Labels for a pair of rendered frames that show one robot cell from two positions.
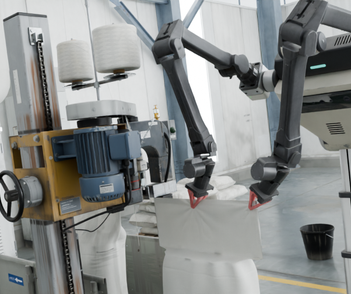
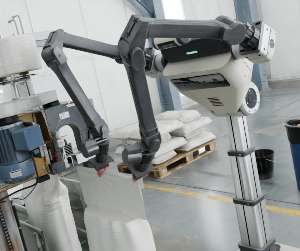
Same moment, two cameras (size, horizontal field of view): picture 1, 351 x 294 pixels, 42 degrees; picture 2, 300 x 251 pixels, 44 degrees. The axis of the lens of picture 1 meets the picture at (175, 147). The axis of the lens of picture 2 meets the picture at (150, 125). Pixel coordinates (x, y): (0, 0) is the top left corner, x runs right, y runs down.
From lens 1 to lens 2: 0.55 m
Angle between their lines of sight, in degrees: 10
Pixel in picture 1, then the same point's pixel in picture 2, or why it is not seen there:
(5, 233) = not seen: hidden behind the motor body
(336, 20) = (166, 33)
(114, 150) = (17, 144)
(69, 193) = not seen: outside the picture
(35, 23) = not seen: outside the picture
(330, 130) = (212, 102)
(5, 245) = not seen: hidden behind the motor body
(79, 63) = not seen: outside the picture
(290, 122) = (143, 118)
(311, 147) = (280, 71)
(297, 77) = (138, 84)
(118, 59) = (16, 66)
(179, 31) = (60, 39)
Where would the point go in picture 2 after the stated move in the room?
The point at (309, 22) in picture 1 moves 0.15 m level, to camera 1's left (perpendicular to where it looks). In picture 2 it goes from (134, 41) to (86, 52)
